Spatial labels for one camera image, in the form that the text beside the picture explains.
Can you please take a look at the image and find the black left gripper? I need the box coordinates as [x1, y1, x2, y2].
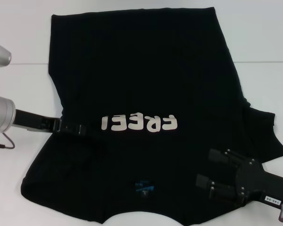
[14, 109, 88, 137]

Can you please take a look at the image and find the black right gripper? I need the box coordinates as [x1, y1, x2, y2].
[196, 148, 283, 206]

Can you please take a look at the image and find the black T-shirt with white lettering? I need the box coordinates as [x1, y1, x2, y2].
[21, 7, 283, 225]

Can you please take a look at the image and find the dark left gripper cable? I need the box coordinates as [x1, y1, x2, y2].
[0, 132, 15, 150]

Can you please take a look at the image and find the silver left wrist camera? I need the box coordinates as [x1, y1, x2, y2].
[0, 41, 12, 70]

